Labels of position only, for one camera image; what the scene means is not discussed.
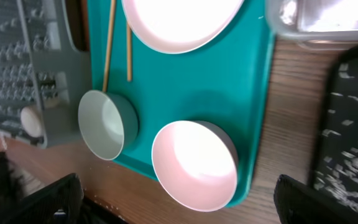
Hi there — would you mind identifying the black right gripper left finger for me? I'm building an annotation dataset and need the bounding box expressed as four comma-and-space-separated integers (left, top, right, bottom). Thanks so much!
7, 173, 83, 224

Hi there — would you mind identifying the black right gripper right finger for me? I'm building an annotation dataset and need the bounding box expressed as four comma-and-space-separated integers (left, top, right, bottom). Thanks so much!
273, 174, 358, 224

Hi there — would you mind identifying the grey small bowl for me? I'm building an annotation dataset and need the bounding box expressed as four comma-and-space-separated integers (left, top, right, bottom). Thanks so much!
78, 90, 139, 161

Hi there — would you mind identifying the pink small bowl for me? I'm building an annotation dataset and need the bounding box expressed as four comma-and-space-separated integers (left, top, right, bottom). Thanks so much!
151, 120, 239, 212

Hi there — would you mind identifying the white paper cup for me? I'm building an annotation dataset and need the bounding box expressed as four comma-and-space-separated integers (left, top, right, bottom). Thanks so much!
20, 105, 45, 138

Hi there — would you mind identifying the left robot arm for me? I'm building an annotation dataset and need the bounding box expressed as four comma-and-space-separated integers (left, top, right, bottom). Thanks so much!
0, 152, 83, 224

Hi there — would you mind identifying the black food waste tray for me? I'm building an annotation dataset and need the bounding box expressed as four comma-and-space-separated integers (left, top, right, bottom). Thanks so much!
309, 42, 358, 222

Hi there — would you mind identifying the pile of rice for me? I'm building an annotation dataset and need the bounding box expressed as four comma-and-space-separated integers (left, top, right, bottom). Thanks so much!
320, 62, 358, 218

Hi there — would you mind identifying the grey dish rack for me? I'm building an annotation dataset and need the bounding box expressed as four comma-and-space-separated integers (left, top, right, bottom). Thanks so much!
0, 0, 92, 148

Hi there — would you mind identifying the teal plastic tray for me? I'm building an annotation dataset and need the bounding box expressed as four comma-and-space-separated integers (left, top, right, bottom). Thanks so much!
88, 0, 273, 206

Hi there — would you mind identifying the clear plastic bin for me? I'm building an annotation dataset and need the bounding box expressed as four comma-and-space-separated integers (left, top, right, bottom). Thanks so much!
265, 0, 358, 50

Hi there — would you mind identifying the right wooden chopstick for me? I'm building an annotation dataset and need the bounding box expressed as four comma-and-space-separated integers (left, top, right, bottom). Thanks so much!
126, 22, 132, 82

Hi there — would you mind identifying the wooden chopstick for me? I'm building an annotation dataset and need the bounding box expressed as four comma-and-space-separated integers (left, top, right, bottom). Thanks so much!
126, 22, 132, 82
102, 0, 116, 92

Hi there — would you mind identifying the left wooden chopstick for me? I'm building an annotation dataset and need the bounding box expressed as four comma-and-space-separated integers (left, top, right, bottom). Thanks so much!
102, 0, 116, 92

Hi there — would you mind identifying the white round plate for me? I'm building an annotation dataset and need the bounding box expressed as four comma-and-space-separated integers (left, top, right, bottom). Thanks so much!
121, 0, 244, 54

